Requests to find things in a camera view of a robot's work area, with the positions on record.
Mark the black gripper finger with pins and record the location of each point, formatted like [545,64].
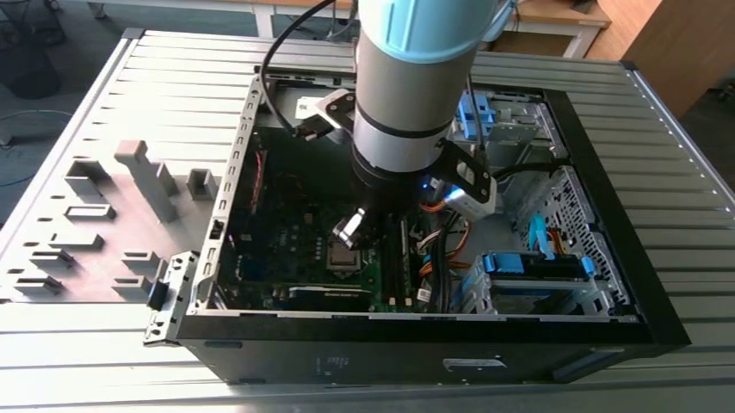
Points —
[353,228]

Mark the CPU with silver top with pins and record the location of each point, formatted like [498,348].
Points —
[344,257]

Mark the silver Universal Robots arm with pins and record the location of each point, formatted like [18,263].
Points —
[402,107]

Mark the CPU socket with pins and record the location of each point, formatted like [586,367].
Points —
[344,274]

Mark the black RAM slot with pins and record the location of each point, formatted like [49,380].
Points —
[406,262]
[389,262]

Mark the green motherboard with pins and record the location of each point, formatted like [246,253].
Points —
[270,258]

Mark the black graphics card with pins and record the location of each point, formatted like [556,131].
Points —
[330,297]

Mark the blue drive bay latch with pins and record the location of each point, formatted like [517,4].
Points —
[490,112]

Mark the blue disk carrier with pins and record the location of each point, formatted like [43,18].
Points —
[506,263]

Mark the silver metal drive cage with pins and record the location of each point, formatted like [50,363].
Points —
[522,137]

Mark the grey power supply unit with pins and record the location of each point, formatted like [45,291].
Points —
[282,103]

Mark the black PC case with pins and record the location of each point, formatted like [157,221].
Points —
[390,365]

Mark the black and blue latch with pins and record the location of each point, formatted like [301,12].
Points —
[158,294]

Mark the grey parts rack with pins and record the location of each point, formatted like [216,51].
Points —
[138,232]

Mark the silver disk bay cage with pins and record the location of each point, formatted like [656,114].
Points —
[592,292]

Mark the wooden top desk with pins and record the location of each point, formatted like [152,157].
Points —
[552,15]

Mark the wooden cabinet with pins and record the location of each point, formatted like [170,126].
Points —
[678,51]

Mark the black office chair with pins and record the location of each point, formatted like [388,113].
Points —
[35,73]

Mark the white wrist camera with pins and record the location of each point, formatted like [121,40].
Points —
[474,202]
[336,107]

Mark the grey slot retainer bracket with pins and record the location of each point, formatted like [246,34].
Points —
[185,266]

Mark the white frame desk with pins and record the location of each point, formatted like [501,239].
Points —
[264,23]

